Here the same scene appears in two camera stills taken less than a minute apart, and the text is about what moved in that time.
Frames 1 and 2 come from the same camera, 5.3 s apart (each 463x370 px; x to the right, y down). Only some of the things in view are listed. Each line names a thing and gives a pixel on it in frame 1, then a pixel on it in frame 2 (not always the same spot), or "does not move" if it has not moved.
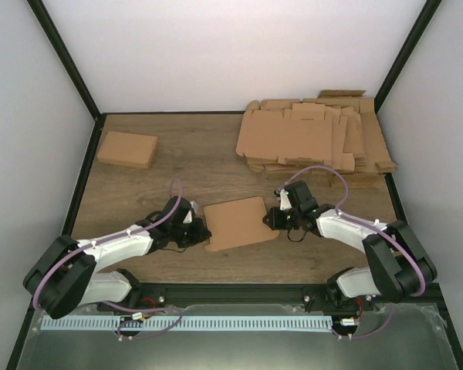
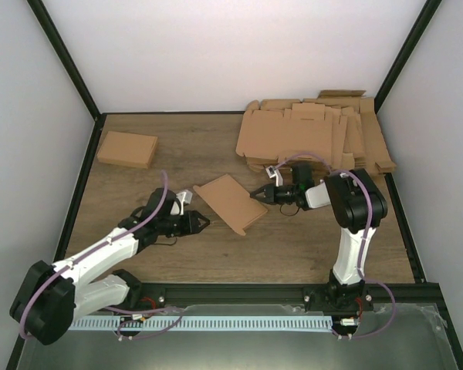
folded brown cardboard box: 127,149 does not move
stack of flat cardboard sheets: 338,131 does not move
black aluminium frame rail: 152,294 does not move
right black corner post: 425,17 does not move
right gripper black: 273,222 to 269,199
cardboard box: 238,223 to 232,202
